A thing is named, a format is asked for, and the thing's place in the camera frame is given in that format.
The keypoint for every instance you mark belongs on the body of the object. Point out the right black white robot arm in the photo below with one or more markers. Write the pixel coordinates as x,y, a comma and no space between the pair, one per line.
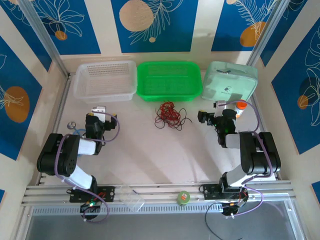
255,155

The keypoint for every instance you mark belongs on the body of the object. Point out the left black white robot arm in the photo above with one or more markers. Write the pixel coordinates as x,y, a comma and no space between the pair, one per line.
62,160

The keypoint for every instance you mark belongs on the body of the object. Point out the blue stethoscope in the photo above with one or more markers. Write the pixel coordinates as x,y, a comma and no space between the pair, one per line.
72,125

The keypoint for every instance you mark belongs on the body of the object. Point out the orange capped pill bottle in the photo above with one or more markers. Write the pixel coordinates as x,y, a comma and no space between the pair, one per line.
241,107

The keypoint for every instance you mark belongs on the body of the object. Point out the white plastic basket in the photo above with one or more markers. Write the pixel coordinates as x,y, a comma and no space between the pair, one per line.
105,80

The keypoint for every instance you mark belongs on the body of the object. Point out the mint green zip pouch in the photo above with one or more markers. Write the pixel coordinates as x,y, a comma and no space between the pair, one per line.
230,80

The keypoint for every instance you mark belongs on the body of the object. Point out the green plastic basket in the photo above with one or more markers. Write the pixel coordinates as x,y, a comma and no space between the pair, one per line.
168,81

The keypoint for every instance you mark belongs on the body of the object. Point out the clear plastic box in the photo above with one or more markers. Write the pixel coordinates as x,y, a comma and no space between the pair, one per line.
131,200

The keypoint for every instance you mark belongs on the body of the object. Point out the green round container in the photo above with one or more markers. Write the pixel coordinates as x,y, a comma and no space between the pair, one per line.
183,198

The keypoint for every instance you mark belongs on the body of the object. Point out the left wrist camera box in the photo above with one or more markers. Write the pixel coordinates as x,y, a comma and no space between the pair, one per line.
99,110

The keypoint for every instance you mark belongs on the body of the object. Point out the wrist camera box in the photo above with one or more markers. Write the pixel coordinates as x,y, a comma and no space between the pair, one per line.
99,110
220,104

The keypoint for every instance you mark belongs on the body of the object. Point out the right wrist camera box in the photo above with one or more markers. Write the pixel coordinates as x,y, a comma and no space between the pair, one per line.
220,104

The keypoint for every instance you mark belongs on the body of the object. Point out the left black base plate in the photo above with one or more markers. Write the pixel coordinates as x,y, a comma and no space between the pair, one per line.
107,194

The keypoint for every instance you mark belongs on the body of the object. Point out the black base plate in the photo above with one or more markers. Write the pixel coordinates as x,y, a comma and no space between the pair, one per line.
210,192
107,194

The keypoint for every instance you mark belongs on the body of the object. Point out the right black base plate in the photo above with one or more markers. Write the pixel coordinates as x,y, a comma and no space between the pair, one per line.
210,192

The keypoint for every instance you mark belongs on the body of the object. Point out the aluminium frame rail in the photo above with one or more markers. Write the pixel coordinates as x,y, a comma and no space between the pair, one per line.
160,192

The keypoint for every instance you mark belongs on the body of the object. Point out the aluminium frame post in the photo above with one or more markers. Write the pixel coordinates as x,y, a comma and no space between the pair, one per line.
42,30
267,30

